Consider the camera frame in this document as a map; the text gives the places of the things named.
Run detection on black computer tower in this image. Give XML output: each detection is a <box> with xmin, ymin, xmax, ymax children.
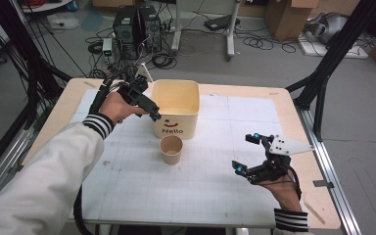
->
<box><xmin>138</xmin><ymin>5</ymin><xmax>163</xmax><ymax>53</ymax></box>
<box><xmin>113</xmin><ymin>5</ymin><xmax>140</xmax><ymax>60</ymax></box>

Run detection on thin wooden stick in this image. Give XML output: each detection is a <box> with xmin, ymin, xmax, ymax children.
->
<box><xmin>303</xmin><ymin>201</ymin><xmax>326</xmax><ymax>226</ymax></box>

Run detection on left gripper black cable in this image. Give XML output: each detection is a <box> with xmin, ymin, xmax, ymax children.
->
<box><xmin>88</xmin><ymin>70</ymin><xmax>126</xmax><ymax>116</ymax></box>

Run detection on person's right hand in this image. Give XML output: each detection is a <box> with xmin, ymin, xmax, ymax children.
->
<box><xmin>258</xmin><ymin>175</ymin><xmax>304</xmax><ymax>213</ymax></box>

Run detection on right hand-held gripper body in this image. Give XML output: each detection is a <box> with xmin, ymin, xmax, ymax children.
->
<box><xmin>246</xmin><ymin>134</ymin><xmax>315</xmax><ymax>185</ymax></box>

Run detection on person's left hand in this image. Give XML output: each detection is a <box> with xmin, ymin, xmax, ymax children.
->
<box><xmin>98</xmin><ymin>91</ymin><xmax>150</xmax><ymax>125</ymax></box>

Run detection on small grey power supply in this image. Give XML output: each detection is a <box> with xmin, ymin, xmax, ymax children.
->
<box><xmin>102</xmin><ymin>37</ymin><xmax>115</xmax><ymax>64</ymax></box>

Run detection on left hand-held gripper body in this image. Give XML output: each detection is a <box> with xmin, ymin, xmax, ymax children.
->
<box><xmin>117</xmin><ymin>63</ymin><xmax>155</xmax><ymax>108</ymax></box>

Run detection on white metal stand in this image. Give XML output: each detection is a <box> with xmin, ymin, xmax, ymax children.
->
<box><xmin>170</xmin><ymin>0</ymin><xmax>243</xmax><ymax>63</ymax></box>

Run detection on black floor cable loops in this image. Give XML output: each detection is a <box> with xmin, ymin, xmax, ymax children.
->
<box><xmin>242</xmin><ymin>33</ymin><xmax>298</xmax><ymax>55</ymax></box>

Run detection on white grid mat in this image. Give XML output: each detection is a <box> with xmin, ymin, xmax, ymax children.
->
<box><xmin>68</xmin><ymin>88</ymin><xmax>283</xmax><ymax>229</ymax></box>

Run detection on white floor board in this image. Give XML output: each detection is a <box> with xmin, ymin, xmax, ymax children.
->
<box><xmin>298</xmin><ymin>34</ymin><xmax>370</xmax><ymax>60</ymax></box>

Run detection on brown paper cup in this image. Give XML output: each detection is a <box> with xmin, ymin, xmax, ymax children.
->
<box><xmin>159</xmin><ymin>135</ymin><xmax>184</xmax><ymax>166</ymax></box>

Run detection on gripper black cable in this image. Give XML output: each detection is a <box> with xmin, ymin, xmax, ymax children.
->
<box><xmin>88</xmin><ymin>70</ymin><xmax>126</xmax><ymax>116</ymax></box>
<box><xmin>286</xmin><ymin>164</ymin><xmax>304</xmax><ymax>201</ymax></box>

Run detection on aluminium rail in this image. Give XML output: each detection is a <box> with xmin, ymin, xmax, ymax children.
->
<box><xmin>0</xmin><ymin>107</ymin><xmax>45</xmax><ymax>210</ymax></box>
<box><xmin>294</xmin><ymin>107</ymin><xmax>362</xmax><ymax>235</ymax></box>

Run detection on flat black box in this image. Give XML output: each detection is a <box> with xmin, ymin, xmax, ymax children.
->
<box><xmin>204</xmin><ymin>14</ymin><xmax>242</xmax><ymax>32</ymax></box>

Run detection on large cardboard box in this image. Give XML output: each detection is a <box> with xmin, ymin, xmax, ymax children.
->
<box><xmin>263</xmin><ymin>0</ymin><xmax>320</xmax><ymax>42</ymax></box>

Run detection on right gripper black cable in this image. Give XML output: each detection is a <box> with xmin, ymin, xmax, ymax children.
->
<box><xmin>286</xmin><ymin>164</ymin><xmax>304</xmax><ymax>201</ymax></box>

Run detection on round white table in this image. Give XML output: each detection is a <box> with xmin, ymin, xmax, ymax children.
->
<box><xmin>19</xmin><ymin>0</ymin><xmax>73</xmax><ymax>15</ymax></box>

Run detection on grey tape piece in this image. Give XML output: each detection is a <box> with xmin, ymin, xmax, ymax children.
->
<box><xmin>312</xmin><ymin>179</ymin><xmax>335</xmax><ymax>190</ymax></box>

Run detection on black cable coil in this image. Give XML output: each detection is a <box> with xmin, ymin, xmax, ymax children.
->
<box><xmin>151</xmin><ymin>52</ymin><xmax>178</xmax><ymax>71</ymax></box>

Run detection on grey bag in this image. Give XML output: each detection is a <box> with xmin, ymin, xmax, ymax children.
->
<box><xmin>303</xmin><ymin>12</ymin><xmax>350</xmax><ymax>45</ymax></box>

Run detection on cream bin with smiley face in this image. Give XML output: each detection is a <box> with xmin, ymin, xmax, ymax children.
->
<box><xmin>150</xmin><ymin>78</ymin><xmax>201</xmax><ymax>141</ymax></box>

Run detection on black metal frame with cables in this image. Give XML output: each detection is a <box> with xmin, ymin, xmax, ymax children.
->
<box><xmin>0</xmin><ymin>0</ymin><xmax>74</xmax><ymax>131</ymax></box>

